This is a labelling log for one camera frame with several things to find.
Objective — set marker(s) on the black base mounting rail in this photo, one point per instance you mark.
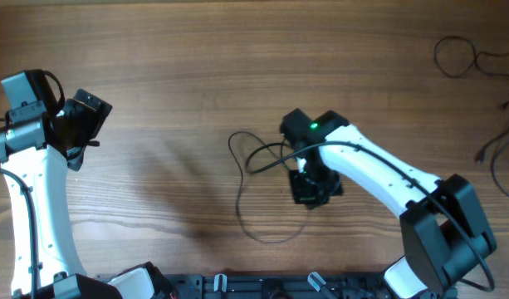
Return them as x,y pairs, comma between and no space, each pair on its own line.
360,285

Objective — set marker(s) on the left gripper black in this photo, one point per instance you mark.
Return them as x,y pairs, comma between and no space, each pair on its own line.
93,120

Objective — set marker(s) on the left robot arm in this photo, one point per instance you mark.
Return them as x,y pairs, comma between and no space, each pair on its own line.
44,137

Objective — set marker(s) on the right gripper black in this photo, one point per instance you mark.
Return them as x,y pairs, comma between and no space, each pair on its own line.
310,193

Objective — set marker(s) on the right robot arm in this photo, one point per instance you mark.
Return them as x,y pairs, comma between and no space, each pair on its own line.
444,229

